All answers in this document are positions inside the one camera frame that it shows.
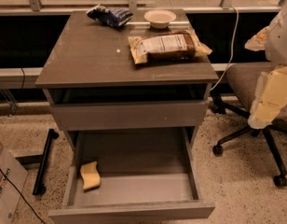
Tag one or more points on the black metal stand leg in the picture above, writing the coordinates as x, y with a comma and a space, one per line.
42, 160

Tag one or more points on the packaged bread loaf bag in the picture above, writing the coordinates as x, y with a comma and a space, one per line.
170, 46

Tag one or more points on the yellow sponge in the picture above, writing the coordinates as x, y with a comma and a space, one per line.
90, 176

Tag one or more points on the grey office chair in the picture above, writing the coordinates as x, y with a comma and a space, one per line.
242, 80

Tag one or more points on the white cardboard box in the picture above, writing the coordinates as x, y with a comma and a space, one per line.
11, 172

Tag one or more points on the blue chip bag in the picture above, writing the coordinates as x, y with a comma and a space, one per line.
111, 16

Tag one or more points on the grey drawer cabinet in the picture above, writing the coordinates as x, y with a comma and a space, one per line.
91, 64

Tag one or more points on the closed grey top drawer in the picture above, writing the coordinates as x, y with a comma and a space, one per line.
128, 116

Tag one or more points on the open grey middle drawer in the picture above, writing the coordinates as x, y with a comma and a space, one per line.
146, 175

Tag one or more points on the white bowl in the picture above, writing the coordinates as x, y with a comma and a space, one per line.
159, 19

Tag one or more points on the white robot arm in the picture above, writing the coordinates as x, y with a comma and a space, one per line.
276, 44

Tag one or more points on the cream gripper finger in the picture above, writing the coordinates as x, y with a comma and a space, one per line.
270, 97
258, 41

